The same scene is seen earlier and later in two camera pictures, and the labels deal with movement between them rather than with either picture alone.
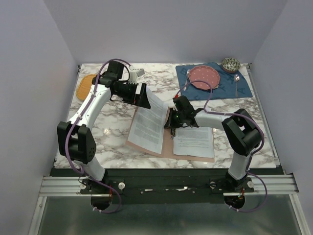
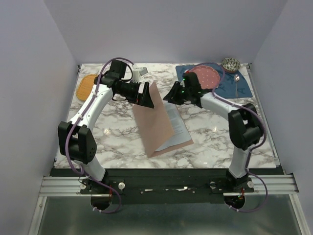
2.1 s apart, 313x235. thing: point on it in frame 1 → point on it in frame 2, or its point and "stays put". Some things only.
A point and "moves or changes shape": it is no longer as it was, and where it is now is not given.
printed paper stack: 196,141 moves or changes shape
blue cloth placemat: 232,84 stays put
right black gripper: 170,124 → 171,97
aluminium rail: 70,186 stays put
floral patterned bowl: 230,64 stays put
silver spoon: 236,79 stays put
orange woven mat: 84,85 stays put
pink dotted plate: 206,73 stays put
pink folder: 167,150 → 155,125
